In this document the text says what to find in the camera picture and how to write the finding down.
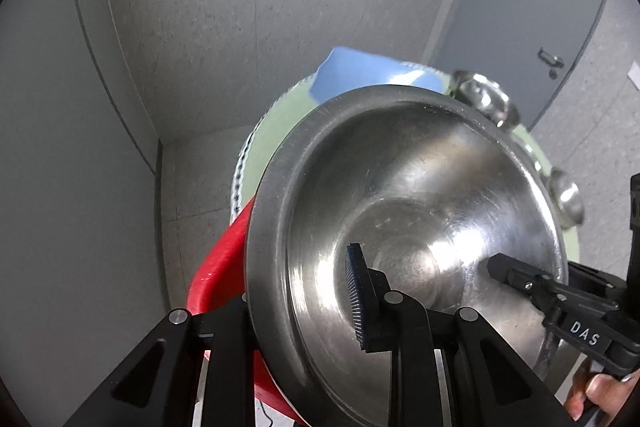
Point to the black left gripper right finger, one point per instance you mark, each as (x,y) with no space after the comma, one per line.
(447,369)

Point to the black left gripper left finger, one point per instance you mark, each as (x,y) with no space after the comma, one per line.
(157,383)

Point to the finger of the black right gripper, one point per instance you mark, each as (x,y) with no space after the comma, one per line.
(530,281)

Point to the red plastic container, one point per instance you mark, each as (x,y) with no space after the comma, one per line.
(220,278)

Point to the large steel bowl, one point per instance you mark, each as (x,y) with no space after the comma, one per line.
(429,189)

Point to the blue square plate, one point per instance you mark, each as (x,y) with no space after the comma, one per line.
(347,69)

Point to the right hand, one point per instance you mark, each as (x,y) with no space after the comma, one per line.
(604,391)

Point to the small steel bowl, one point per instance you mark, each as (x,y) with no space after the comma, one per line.
(566,198)
(487,97)

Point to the grey door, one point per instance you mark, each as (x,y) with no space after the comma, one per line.
(500,39)

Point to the metal door handle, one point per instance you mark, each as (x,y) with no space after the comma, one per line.
(554,62)

